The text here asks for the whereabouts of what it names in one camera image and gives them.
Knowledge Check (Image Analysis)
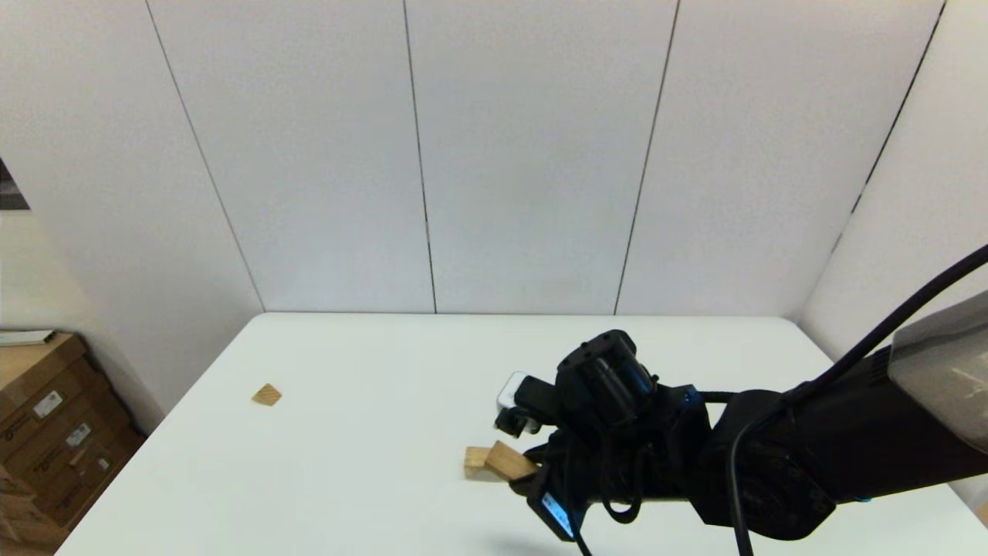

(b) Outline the rectangular wooden building block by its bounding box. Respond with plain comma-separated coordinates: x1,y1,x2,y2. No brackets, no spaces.
485,440,539,482

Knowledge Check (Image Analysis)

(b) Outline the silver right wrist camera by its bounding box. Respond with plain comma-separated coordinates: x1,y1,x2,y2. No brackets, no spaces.
494,372,558,437

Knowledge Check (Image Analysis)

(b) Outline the dark wall panel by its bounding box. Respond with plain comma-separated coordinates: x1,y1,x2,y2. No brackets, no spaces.
0,158,32,211

